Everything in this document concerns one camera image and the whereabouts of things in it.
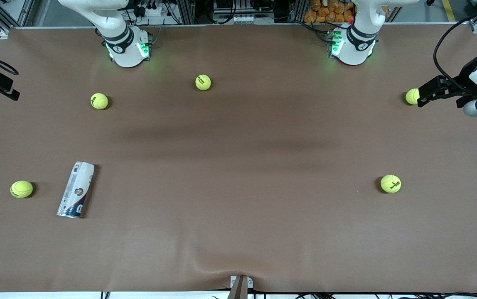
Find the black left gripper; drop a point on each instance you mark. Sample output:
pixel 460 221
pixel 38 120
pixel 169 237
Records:
pixel 466 79

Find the clear tennis ball can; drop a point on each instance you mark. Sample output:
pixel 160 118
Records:
pixel 76 189

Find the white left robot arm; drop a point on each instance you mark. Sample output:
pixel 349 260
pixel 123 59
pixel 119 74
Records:
pixel 355 52

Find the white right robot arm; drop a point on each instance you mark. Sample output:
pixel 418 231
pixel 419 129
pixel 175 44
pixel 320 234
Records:
pixel 126 54

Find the yellow tennis ball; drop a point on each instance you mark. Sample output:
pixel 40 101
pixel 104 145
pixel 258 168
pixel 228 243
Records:
pixel 99 101
pixel 21 189
pixel 390 183
pixel 411 96
pixel 203 82

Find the orange snack bag pile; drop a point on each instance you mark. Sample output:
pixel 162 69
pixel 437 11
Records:
pixel 325 14

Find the power strip with black plugs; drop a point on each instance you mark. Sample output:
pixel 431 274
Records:
pixel 155 11

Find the white power strip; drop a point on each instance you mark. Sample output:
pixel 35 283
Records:
pixel 247 19

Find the brown table mat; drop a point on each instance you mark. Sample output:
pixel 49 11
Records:
pixel 238 228

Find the aluminium station frame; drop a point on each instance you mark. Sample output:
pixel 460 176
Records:
pixel 186 12

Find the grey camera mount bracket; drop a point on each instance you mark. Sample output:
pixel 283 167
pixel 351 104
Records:
pixel 240 288

